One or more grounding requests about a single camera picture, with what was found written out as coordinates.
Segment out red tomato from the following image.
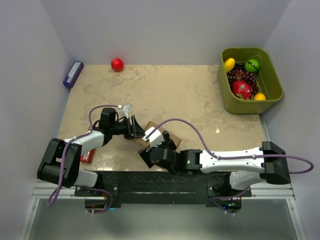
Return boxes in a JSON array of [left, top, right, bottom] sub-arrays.
[[111, 58, 124, 72]]

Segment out red rectangular box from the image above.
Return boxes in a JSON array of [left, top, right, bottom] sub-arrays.
[[79, 125, 97, 164]]

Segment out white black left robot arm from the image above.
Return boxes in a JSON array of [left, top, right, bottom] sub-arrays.
[[37, 105, 145, 196]]

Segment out green striped toy ball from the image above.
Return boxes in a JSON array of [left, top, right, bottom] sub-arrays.
[[244, 59, 260, 73]]

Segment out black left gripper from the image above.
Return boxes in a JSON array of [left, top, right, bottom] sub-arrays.
[[110, 116, 146, 141]]

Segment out brown cardboard box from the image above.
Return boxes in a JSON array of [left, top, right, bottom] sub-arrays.
[[134, 121, 181, 148]]

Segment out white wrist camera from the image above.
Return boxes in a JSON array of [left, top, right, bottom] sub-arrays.
[[142, 126, 164, 148], [117, 103, 133, 119]]

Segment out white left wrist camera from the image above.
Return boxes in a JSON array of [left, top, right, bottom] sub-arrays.
[[117, 103, 133, 119]]

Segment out aluminium rail frame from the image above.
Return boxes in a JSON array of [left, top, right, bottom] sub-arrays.
[[18, 113, 307, 240]]

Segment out dark red grapes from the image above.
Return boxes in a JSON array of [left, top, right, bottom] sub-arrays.
[[226, 63, 260, 95]]

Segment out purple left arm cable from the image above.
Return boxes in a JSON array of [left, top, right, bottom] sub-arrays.
[[46, 104, 123, 207]]

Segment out red dragon fruit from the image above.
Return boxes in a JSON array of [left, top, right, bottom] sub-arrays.
[[231, 80, 253, 100]]

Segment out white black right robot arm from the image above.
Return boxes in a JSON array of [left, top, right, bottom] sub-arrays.
[[138, 138, 291, 197]]

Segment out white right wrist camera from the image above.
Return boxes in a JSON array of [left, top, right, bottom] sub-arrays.
[[142, 126, 164, 148]]

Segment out green plastic bin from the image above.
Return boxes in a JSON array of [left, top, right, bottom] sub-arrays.
[[218, 47, 284, 115]]

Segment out purple rectangular box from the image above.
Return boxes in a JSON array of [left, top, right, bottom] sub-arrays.
[[63, 61, 84, 89]]

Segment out yellow lemon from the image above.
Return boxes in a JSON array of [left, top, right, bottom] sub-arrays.
[[223, 58, 236, 73]]

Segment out small orange fruit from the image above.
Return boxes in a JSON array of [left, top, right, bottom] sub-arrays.
[[253, 93, 267, 101]]

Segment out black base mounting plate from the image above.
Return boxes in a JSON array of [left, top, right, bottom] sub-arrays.
[[74, 171, 251, 213]]

